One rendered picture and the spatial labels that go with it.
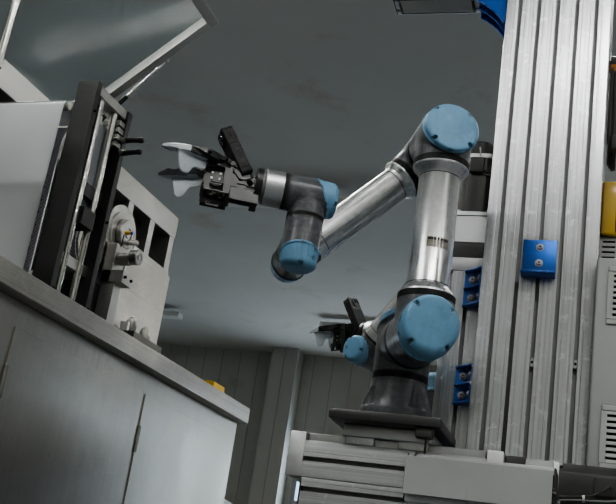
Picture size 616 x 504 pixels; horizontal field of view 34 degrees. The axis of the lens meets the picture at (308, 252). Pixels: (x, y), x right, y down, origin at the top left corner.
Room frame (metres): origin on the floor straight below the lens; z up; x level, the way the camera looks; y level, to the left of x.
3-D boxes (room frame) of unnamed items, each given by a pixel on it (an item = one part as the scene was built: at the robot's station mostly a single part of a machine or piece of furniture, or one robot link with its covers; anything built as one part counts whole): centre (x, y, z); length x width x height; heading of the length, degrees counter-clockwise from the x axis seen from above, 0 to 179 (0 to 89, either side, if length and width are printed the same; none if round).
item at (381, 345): (2.07, -0.23, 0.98); 0.13 x 0.12 x 0.14; 8
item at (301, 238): (1.93, 0.02, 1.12); 0.11 x 0.08 x 0.11; 8
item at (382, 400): (2.08, -0.23, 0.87); 0.15 x 0.15 x 0.10
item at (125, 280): (2.39, 0.45, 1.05); 0.06 x 0.05 x 0.31; 69
